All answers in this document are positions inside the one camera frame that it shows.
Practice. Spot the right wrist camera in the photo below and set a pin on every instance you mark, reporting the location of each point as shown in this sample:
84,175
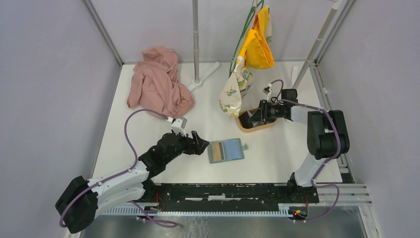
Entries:
268,91

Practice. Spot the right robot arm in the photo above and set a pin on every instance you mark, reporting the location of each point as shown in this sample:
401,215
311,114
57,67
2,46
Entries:
327,134

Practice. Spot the cartoon print children's garment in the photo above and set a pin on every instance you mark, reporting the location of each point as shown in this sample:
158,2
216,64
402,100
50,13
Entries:
254,54

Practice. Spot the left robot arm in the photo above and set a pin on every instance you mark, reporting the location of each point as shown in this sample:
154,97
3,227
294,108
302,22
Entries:
85,199

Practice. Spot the yellow oval tray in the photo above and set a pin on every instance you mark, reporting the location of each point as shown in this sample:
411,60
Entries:
269,124

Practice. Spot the pink crumpled garment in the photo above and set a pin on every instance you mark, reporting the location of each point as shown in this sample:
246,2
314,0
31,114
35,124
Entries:
155,84

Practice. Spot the green clothes hanger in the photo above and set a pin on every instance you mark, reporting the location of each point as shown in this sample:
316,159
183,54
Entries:
251,14

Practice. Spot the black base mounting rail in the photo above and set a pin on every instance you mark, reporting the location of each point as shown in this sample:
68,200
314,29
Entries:
228,197

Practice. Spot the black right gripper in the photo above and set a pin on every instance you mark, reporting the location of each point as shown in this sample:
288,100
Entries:
257,116

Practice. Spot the black phone in tray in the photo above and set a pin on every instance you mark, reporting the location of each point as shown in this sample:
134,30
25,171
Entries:
244,120

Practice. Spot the left metal rack pole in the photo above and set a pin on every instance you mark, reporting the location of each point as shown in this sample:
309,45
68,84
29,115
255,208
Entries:
199,79

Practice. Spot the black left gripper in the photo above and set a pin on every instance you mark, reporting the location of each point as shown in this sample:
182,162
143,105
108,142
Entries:
199,144

